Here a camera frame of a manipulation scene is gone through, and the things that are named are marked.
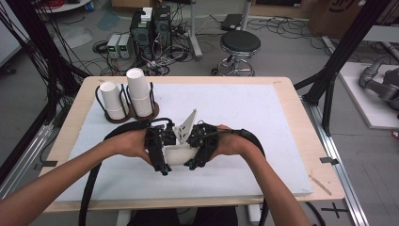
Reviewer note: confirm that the brown cardboard box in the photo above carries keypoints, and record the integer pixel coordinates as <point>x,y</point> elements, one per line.
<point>332,19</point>

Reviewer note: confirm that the person's right hand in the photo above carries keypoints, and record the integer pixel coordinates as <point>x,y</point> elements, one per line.
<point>232,142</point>

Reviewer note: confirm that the black flat device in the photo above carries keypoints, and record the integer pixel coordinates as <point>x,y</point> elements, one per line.
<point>231,22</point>

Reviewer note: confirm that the thin wooden stick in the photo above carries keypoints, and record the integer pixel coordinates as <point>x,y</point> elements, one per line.
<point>320,185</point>

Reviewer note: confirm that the person's dark trousers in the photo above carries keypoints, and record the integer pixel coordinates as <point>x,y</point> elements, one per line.
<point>188,218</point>

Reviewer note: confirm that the white table leg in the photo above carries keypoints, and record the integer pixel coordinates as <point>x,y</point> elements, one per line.
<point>124,219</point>
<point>253,215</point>

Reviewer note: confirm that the blue tape roll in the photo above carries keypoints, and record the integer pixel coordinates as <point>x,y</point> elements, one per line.
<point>90,6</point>

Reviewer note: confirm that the black tape strip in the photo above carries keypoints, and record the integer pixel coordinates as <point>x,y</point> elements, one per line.
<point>329,160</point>
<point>49,163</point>

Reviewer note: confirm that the black metal frame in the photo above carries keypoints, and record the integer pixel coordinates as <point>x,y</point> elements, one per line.
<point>26,25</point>
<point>345,47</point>

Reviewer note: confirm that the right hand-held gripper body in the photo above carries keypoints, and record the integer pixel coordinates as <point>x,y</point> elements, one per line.
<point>204,138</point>

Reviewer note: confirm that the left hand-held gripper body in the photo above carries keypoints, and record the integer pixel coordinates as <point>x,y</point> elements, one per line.
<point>158,138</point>

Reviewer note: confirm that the grey power supply unit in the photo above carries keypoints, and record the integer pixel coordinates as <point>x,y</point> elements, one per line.
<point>124,46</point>
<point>113,45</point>

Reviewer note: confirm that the white foam mat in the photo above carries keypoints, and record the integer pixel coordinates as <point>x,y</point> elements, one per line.
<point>235,106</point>

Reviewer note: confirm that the white round table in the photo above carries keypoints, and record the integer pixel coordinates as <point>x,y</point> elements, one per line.
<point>67,5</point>

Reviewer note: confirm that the tall white cup stack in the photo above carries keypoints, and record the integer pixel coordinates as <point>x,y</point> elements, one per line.
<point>139,92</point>

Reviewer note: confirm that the person's left hand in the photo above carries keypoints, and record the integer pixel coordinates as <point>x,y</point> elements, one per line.
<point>133,144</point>

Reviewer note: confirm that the black computer tower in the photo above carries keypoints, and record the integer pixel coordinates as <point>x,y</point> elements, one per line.
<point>162,28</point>
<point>140,34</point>

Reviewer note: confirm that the white stand leg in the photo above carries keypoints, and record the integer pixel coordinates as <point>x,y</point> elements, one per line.
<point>194,34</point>
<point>245,15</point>

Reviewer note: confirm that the aluminium floor rail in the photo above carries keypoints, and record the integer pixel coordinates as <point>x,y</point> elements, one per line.
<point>22,160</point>
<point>332,147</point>

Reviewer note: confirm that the black round stool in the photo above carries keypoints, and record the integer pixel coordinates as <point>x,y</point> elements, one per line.
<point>240,42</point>

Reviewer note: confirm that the white paper cup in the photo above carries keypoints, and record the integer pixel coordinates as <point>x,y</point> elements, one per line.
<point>180,156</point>

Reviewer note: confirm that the short white cup stack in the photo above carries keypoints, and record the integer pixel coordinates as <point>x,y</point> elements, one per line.
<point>113,100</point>

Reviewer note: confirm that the white floor platform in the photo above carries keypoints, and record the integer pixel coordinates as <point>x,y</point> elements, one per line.
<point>367,109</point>

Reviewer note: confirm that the small white box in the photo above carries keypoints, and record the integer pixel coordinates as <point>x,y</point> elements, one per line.
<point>146,14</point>

